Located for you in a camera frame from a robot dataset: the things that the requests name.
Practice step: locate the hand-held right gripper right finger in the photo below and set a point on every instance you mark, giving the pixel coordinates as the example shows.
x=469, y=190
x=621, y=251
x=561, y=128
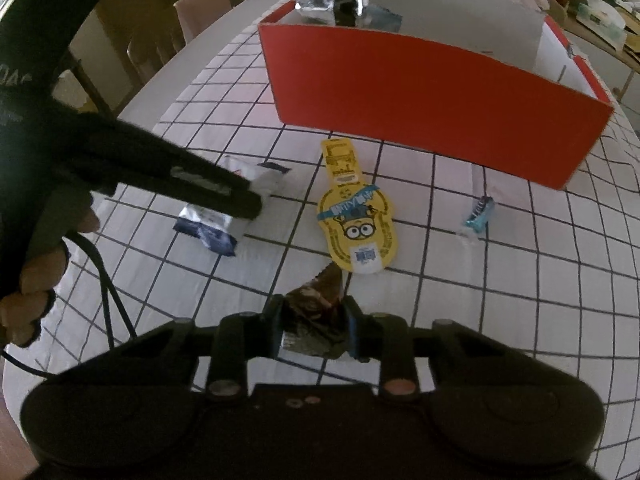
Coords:
x=353, y=330

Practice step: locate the checkered white tablecloth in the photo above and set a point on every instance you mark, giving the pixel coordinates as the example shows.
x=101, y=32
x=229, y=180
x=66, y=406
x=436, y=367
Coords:
x=450, y=285

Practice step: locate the wooden chair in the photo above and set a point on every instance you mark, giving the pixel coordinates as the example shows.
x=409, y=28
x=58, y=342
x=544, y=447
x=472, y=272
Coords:
x=150, y=50

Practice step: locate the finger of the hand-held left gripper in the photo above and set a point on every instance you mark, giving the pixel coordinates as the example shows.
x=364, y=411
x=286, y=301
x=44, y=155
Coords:
x=200, y=180

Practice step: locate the light blue snack packet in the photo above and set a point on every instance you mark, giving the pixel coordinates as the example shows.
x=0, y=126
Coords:
x=385, y=17

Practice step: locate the brown towel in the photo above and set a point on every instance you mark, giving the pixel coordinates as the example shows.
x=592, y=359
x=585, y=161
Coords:
x=202, y=10

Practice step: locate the red cardboard box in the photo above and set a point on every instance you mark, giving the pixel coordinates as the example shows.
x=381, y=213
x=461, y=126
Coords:
x=425, y=85

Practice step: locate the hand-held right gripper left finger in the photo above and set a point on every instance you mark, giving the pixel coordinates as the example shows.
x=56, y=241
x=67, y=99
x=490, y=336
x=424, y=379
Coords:
x=274, y=327

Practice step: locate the white navy snack packet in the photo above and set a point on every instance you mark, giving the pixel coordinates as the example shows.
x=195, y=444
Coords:
x=212, y=230

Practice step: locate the person's left hand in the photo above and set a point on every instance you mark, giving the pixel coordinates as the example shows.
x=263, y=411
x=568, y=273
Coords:
x=42, y=272

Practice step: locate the silver snack packet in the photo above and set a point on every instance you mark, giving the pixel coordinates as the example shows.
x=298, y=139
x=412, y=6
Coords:
x=320, y=5

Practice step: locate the small blue candy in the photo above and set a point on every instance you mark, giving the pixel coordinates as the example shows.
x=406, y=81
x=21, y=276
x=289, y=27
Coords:
x=480, y=215

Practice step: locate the dark brown snack packet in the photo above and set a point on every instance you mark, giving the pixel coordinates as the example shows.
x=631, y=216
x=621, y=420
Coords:
x=315, y=310

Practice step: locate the cluttered wooden sideboard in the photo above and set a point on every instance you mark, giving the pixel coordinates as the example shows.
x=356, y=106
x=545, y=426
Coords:
x=600, y=15

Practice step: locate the yellow cartoon sachet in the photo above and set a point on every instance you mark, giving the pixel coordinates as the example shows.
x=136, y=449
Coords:
x=357, y=215

